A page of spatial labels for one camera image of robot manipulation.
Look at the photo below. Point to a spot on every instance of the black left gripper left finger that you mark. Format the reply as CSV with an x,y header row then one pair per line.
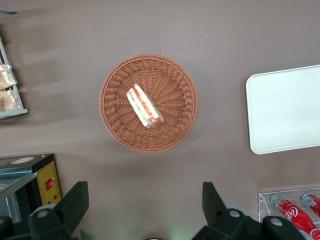
x,y
65,212

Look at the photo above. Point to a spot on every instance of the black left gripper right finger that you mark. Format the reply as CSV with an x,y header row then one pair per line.
x,y
222,220

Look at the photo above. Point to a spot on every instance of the triangle sandwich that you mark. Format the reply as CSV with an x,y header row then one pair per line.
x,y
143,105

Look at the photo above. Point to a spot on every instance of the cream plastic tray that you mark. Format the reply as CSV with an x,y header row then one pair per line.
x,y
285,110

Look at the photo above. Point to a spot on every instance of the brown wicker basket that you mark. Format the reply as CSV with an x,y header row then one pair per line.
x,y
162,75

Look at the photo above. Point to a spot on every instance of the black food warmer yellow panel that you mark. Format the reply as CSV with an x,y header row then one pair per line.
x,y
47,175

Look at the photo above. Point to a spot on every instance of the clear acrylic bottle rack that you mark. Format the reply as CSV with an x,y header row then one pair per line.
x,y
265,207

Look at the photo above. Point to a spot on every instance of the red cola bottle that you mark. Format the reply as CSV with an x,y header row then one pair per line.
x,y
313,202
295,215

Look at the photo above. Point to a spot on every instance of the clear bag of crackers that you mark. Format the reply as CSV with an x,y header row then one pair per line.
x,y
7,76
8,100

